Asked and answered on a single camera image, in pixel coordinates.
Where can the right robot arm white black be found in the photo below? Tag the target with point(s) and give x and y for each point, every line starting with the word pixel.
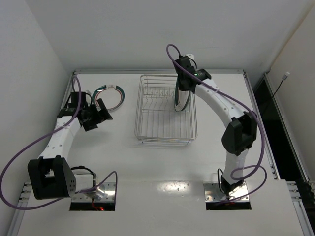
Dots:
pixel 240 126

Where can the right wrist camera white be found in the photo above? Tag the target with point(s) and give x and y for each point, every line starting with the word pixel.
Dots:
pixel 191 56

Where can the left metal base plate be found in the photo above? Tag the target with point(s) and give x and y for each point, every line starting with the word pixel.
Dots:
pixel 103 194

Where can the green red rimmed plate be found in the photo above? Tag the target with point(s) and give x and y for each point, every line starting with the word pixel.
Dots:
pixel 177 104
pixel 112 96

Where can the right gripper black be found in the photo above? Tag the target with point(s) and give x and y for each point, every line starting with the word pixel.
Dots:
pixel 184 86

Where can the white plate with grey rim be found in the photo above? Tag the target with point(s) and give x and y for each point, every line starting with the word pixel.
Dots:
pixel 183 99

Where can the small blue patterned plate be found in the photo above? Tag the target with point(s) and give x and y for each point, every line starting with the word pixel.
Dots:
pixel 188 99

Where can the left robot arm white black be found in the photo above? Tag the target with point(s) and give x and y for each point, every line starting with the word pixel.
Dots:
pixel 50 174

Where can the metal wire dish rack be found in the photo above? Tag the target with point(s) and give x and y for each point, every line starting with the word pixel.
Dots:
pixel 157 122

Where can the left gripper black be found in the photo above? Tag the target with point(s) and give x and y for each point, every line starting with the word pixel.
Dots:
pixel 97 115

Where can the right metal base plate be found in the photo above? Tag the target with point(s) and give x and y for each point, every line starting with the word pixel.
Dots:
pixel 214 195

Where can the metal base plate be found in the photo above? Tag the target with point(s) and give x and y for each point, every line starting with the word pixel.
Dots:
pixel 103 194
pixel 214 195

